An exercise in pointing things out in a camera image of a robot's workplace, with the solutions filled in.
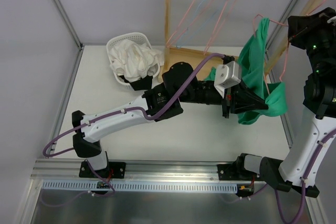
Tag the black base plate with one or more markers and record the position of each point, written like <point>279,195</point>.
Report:
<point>114,170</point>
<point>235,171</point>

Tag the wooden clothes rack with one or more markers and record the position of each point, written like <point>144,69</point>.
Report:
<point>183,51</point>

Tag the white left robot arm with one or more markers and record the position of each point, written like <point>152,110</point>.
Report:
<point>161,102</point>

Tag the aluminium mounting rail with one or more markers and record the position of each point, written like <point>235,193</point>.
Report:
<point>60,168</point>

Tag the pink hanger with cream top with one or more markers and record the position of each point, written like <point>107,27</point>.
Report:
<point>223,17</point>

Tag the green tank top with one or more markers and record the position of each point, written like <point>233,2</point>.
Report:
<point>251,60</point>

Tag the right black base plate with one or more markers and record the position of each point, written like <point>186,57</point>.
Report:
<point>235,171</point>

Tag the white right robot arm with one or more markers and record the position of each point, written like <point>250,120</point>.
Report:
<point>298,170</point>

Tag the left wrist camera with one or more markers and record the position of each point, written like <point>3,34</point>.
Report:
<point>226,76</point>

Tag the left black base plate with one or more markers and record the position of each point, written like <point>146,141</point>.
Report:
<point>114,170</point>

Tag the pink hanger with green top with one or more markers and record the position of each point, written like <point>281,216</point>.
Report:
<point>310,6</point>

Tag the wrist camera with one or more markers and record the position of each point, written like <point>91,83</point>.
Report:
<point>226,76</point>
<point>332,20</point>

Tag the black tank top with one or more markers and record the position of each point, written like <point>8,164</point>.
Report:
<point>138,85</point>

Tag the white slotted cable duct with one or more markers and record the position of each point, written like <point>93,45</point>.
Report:
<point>132,186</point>

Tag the blue wire hanger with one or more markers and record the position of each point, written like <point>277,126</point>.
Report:
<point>193,21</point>

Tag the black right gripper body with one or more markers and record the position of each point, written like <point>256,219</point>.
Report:
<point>299,28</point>

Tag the cream tank top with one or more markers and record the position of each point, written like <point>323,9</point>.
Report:
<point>133,61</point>

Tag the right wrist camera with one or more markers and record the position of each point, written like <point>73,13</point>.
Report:
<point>332,20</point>

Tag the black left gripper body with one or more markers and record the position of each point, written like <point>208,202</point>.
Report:
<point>226,107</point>

